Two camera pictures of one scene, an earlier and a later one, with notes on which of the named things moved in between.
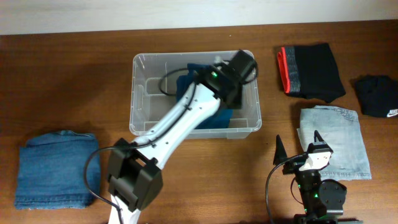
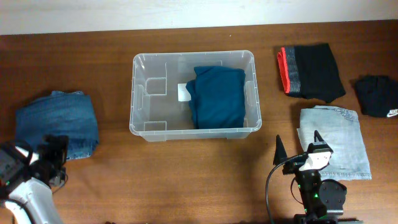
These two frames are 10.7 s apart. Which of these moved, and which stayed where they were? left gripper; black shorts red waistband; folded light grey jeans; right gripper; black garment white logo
Moved: left gripper
Stayed: black garment white logo; black shorts red waistband; folded light grey jeans; right gripper
